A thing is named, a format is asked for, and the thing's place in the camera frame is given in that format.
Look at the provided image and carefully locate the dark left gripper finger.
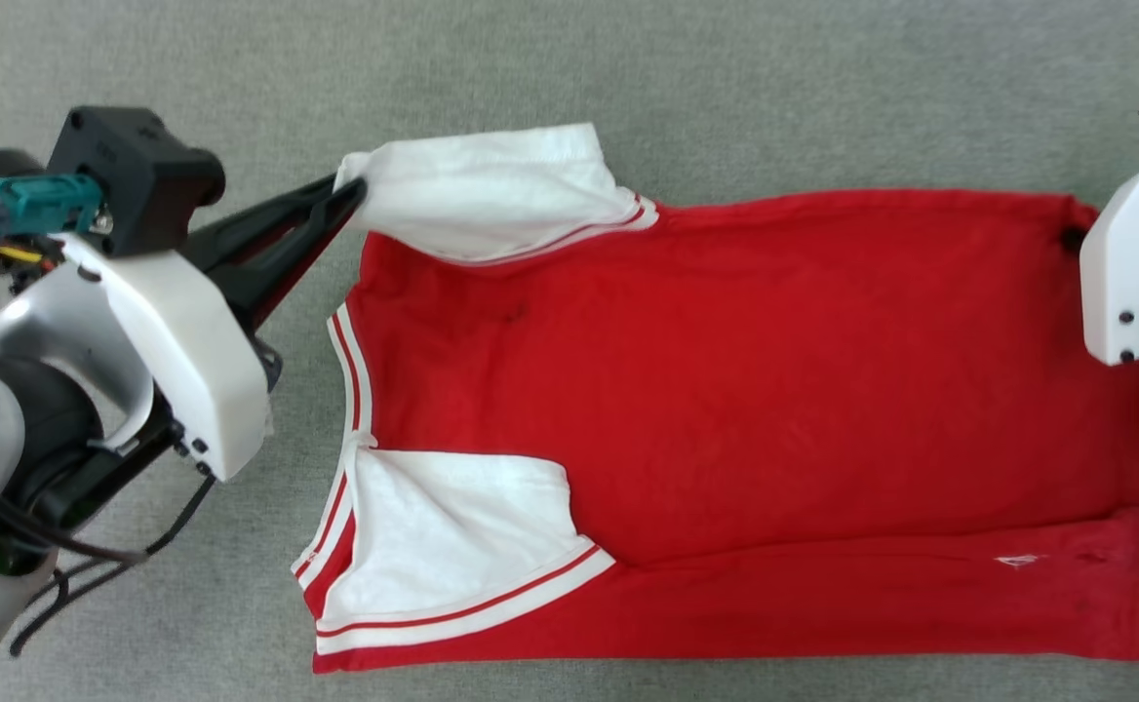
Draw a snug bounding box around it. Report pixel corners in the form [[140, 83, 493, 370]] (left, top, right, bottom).
[[221, 205, 358, 334], [179, 175, 369, 282]]

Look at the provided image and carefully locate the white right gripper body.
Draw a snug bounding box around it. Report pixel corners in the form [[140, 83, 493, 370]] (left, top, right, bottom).
[[1079, 146, 1139, 369]]

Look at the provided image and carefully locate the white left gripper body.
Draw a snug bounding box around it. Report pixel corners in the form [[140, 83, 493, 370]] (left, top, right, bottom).
[[60, 234, 284, 485]]

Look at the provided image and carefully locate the red and white garment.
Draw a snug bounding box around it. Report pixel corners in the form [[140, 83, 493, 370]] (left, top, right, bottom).
[[291, 121, 1139, 677]]

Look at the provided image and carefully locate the teal left camera connector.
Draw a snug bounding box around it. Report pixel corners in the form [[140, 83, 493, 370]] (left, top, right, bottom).
[[0, 173, 105, 247]]

